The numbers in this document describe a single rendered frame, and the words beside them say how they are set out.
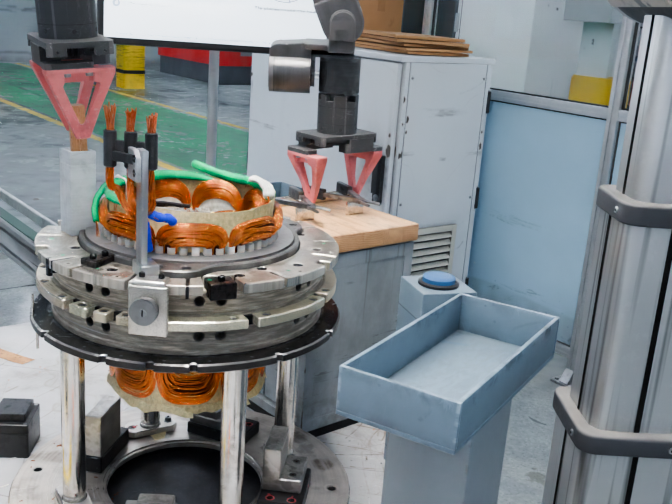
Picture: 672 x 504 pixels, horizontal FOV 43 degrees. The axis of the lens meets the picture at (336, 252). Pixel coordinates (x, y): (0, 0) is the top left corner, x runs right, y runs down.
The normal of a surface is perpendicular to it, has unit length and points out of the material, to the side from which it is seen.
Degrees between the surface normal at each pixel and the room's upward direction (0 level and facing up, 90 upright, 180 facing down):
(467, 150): 90
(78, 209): 90
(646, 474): 90
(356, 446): 0
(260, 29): 83
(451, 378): 0
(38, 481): 0
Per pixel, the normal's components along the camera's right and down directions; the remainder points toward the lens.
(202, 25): 0.19, 0.17
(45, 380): 0.07, -0.96
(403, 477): -0.52, 0.20
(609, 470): 0.01, 0.28
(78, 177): 0.63, 0.26
